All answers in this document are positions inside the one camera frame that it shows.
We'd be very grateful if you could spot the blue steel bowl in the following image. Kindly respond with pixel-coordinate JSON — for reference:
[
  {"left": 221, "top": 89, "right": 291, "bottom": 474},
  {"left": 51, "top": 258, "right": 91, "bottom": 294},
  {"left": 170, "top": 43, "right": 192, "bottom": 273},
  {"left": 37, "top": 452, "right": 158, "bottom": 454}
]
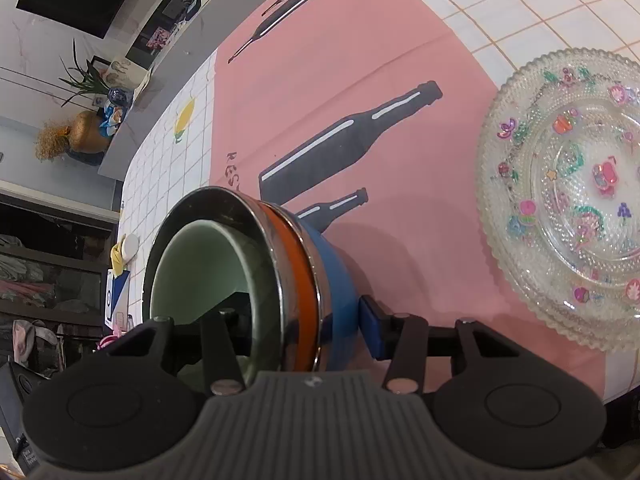
[{"left": 300, "top": 220, "right": 360, "bottom": 372}]

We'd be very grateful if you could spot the green ceramic bowl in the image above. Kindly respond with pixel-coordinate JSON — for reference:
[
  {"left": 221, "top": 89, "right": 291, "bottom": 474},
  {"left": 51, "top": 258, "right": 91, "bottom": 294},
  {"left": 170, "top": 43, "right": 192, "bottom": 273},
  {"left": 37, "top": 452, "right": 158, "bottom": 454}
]
[{"left": 150, "top": 220, "right": 257, "bottom": 396}]

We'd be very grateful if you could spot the clear glass plate with stickers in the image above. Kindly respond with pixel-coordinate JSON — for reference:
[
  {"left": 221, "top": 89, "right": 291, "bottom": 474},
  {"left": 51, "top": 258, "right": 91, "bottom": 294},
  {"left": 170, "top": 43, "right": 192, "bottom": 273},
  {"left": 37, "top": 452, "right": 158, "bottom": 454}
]
[{"left": 475, "top": 48, "right": 639, "bottom": 351}]

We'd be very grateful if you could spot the dark shelf unit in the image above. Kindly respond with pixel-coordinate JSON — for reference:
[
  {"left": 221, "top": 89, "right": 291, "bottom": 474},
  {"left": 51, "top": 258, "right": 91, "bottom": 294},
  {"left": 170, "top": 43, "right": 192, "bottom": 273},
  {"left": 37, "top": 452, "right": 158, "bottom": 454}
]
[{"left": 1, "top": 182, "right": 117, "bottom": 376}]

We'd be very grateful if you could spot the pink restaurant placemat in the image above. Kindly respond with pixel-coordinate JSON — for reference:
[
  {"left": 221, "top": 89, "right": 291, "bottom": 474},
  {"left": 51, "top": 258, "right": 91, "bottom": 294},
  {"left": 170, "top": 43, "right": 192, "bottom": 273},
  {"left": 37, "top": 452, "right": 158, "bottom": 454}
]
[{"left": 210, "top": 0, "right": 622, "bottom": 392}]

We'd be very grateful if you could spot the golden vase with dried flowers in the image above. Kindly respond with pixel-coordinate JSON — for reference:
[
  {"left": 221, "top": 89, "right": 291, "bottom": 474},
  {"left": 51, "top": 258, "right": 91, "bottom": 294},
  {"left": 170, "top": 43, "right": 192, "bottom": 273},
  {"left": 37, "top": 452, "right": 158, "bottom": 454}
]
[{"left": 35, "top": 110, "right": 110, "bottom": 160}]

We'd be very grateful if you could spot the green potted plant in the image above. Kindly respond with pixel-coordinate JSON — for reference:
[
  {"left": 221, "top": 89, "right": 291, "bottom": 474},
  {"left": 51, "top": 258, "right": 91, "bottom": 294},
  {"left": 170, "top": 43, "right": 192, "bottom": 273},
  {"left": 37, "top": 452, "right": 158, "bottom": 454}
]
[{"left": 61, "top": 42, "right": 111, "bottom": 106}]

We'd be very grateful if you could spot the lemon checked tablecloth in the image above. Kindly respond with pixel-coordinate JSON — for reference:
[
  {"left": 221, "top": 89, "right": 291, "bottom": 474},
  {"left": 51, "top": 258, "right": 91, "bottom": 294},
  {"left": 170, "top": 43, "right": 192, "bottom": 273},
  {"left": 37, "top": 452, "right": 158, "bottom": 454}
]
[{"left": 102, "top": 0, "right": 640, "bottom": 403}]

